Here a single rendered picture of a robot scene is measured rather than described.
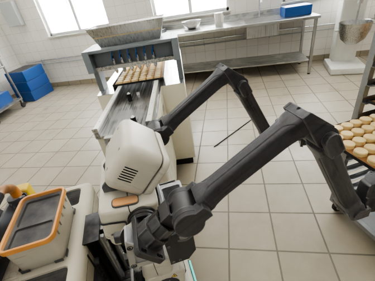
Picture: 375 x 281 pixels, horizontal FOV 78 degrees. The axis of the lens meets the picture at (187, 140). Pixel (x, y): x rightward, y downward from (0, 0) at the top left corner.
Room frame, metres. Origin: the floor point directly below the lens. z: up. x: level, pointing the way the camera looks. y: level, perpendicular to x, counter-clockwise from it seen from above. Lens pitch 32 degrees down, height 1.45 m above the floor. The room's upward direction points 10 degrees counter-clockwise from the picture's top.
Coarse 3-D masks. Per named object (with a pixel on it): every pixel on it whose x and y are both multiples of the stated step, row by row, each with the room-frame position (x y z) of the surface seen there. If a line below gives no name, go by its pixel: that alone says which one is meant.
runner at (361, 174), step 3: (360, 171) 1.04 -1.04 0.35; (363, 171) 1.04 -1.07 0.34; (366, 171) 1.05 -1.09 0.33; (372, 171) 1.05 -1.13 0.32; (351, 174) 1.03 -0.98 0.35; (354, 174) 1.03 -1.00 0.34; (357, 174) 1.03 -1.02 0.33; (360, 174) 1.04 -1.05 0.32; (363, 174) 1.04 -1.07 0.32; (351, 177) 1.03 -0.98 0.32; (354, 177) 1.02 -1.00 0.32; (357, 177) 1.02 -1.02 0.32; (360, 177) 1.01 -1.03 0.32; (351, 180) 1.00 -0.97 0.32
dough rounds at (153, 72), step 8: (144, 64) 2.37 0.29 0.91; (152, 64) 2.24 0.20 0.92; (160, 64) 2.19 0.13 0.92; (128, 72) 2.09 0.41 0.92; (136, 72) 2.04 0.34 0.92; (144, 72) 2.01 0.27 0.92; (152, 72) 1.96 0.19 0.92; (160, 72) 1.96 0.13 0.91; (120, 80) 1.90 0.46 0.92; (128, 80) 1.85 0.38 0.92; (136, 80) 1.85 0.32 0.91
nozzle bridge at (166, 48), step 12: (168, 36) 1.93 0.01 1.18; (96, 48) 1.95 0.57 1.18; (108, 48) 1.85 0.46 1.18; (120, 48) 1.84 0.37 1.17; (132, 48) 1.92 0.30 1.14; (156, 48) 1.92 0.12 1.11; (168, 48) 1.91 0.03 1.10; (84, 60) 1.85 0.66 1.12; (96, 60) 1.94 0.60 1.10; (108, 60) 1.93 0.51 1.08; (120, 60) 1.93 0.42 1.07; (132, 60) 1.92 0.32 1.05; (144, 60) 1.88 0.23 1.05; (156, 60) 1.87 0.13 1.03; (168, 60) 1.86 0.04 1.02; (180, 60) 1.93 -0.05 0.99; (96, 72) 1.96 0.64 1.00; (180, 72) 1.93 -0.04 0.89
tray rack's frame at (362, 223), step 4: (372, 212) 0.87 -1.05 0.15; (368, 216) 0.85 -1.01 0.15; (372, 216) 0.85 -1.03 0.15; (356, 220) 0.84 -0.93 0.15; (360, 220) 0.84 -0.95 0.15; (364, 220) 0.83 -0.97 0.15; (368, 220) 0.83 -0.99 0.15; (372, 220) 0.82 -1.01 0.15; (360, 224) 0.81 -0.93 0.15; (364, 224) 0.81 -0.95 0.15; (368, 224) 0.80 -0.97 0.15; (372, 224) 0.80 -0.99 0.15; (360, 228) 0.80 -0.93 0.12; (364, 228) 0.79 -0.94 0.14; (368, 228) 0.78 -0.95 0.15; (372, 228) 0.78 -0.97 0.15; (368, 232) 0.76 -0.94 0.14; (372, 232) 0.75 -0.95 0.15; (372, 236) 0.73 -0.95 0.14
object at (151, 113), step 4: (156, 80) 1.80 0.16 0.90; (160, 80) 1.97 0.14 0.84; (156, 84) 1.71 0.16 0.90; (156, 88) 1.62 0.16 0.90; (152, 92) 1.56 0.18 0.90; (156, 92) 1.57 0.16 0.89; (152, 96) 1.47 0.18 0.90; (156, 96) 1.53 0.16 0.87; (152, 100) 1.40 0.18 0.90; (156, 100) 1.49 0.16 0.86; (152, 104) 1.34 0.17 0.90; (156, 104) 1.45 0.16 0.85; (148, 108) 1.29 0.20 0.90; (152, 108) 1.28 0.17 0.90; (148, 112) 1.23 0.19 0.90; (152, 112) 1.23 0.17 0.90; (148, 116) 1.18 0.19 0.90; (152, 116) 1.21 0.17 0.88; (148, 120) 1.11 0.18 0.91
